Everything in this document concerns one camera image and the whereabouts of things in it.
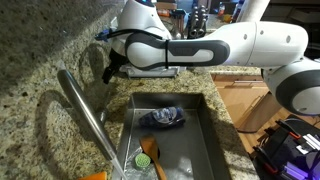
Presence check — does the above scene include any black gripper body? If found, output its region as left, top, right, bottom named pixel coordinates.
left=107, top=49, right=130, bottom=73

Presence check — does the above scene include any steel gooseneck tap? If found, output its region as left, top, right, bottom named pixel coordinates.
left=56, top=69, right=118, bottom=162

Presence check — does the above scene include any brown cardboard box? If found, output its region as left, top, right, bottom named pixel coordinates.
left=155, top=1, right=178, bottom=13

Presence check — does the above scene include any wooden spoon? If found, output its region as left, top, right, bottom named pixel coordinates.
left=138, top=133, right=168, bottom=180

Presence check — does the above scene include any black knife block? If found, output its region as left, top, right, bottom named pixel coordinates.
left=186, top=4, right=210, bottom=40

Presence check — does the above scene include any green round scrubber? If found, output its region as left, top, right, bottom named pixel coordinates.
left=133, top=152, right=152, bottom=171

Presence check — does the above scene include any orange sponge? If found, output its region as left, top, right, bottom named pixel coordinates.
left=77, top=171, right=108, bottom=180

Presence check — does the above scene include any stainless steel sink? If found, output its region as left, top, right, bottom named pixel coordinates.
left=111, top=92, right=232, bottom=180

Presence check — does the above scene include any wooden drawer cabinet front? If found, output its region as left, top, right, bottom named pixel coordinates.
left=211, top=73, right=292, bottom=155

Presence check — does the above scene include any white paper towel roll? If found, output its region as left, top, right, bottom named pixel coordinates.
left=235, top=0, right=271, bottom=24

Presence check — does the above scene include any black equipment cart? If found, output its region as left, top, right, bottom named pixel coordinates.
left=249, top=114, right=320, bottom=180

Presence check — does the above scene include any black cable with blue plug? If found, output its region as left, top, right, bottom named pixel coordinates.
left=94, top=27, right=170, bottom=70

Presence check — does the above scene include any steel bar drawer handle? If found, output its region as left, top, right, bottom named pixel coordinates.
left=232, top=79, right=265, bottom=85

